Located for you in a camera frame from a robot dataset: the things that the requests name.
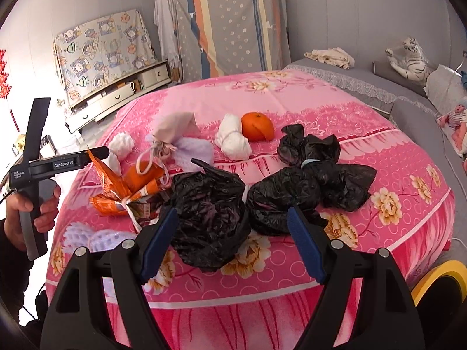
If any yellow rimmed bin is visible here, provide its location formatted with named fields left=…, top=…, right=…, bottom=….
left=410, top=259, right=467, bottom=336

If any pink floral bed sheet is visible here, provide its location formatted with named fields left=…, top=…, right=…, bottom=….
left=46, top=69, right=456, bottom=350

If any beige drawstring pouch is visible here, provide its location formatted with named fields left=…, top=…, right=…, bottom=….
left=137, top=112, right=199, bottom=186

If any black plastic bag blue band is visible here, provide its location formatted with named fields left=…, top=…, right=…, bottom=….
left=277, top=124, right=378, bottom=213

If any white foam fruit net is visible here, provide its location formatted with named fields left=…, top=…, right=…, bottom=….
left=89, top=230, right=137, bottom=254
left=65, top=224, right=96, bottom=252

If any person's left hand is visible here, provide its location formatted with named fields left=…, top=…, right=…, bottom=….
left=5, top=185, right=62, bottom=235

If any person's left forearm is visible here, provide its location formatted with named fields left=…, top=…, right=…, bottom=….
left=0, top=219, right=48, bottom=336

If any cartoon print cloth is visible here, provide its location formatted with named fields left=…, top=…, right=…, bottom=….
left=53, top=7, right=159, bottom=108

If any red wall decoration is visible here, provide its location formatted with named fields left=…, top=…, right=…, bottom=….
left=0, top=49, right=11, bottom=99

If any white drawer cabinet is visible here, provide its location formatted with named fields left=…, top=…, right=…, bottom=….
left=66, top=60, right=172, bottom=134

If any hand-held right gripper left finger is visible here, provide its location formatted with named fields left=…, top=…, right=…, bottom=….
left=39, top=206, right=179, bottom=350

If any white tiger plush toy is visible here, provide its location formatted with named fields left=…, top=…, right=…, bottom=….
left=386, top=36, right=436, bottom=81

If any beige crumpled cloth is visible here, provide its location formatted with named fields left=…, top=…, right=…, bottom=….
left=304, top=47, right=355, bottom=70

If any lilac foam net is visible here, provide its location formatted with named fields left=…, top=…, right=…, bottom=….
left=171, top=138, right=214, bottom=170

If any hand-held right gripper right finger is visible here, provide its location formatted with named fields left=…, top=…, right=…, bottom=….
left=286, top=206, right=427, bottom=350

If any white hanging garment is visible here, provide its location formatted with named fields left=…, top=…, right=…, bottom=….
left=153, top=0, right=183, bottom=81

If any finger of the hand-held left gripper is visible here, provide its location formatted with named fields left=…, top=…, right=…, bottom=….
left=86, top=146, right=110, bottom=162

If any dark grey cushion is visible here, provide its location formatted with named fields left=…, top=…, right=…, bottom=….
left=372, top=60, right=427, bottom=88

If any orange snack wrapper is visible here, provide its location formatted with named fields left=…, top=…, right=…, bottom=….
left=88, top=148, right=172, bottom=232

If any large black plastic bag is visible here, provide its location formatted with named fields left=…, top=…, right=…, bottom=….
left=170, top=158, right=249, bottom=272

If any grey lace-trimmed bed cover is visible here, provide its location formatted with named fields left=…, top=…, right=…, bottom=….
left=285, top=57, right=438, bottom=113

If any grey lace pillow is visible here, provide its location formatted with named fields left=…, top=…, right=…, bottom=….
left=425, top=64, right=467, bottom=117

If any striped floral mattress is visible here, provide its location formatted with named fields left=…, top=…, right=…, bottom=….
left=175, top=0, right=292, bottom=83

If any black plastic bag white tie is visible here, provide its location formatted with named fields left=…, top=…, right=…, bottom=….
left=246, top=173, right=329, bottom=237

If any doll print pillow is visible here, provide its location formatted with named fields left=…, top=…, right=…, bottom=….
left=436, top=104, right=467, bottom=154

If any orange fruit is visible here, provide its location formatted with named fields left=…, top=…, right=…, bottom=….
left=241, top=112, right=275, bottom=143

